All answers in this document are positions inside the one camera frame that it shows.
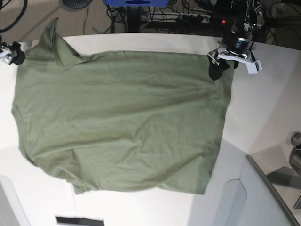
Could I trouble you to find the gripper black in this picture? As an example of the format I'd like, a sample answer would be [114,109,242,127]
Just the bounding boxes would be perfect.
[208,32,253,81]
[9,42,25,65]

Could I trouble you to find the olive green t-shirt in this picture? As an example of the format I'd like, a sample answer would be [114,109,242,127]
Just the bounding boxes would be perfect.
[11,20,234,194]

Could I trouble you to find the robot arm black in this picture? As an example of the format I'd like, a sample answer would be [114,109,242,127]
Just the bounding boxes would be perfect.
[207,0,265,81]

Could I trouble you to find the black power strip red light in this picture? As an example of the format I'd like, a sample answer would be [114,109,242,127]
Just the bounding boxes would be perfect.
[181,14,227,25]

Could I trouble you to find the black fan base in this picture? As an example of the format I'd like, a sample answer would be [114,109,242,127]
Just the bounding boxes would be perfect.
[62,0,92,10]

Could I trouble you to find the blue box with oval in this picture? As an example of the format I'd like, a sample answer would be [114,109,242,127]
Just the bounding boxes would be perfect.
[104,0,169,7]

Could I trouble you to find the grey metal stand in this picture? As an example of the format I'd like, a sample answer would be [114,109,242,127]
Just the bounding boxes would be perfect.
[246,131,301,226]

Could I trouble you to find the white label with black strip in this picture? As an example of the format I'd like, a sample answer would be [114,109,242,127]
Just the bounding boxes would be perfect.
[55,215,105,226]

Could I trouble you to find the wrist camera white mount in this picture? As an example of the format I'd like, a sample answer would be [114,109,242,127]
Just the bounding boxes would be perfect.
[207,41,262,74]
[0,42,17,65]

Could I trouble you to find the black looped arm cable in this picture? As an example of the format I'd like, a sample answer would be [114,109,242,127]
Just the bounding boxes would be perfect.
[0,0,28,33]

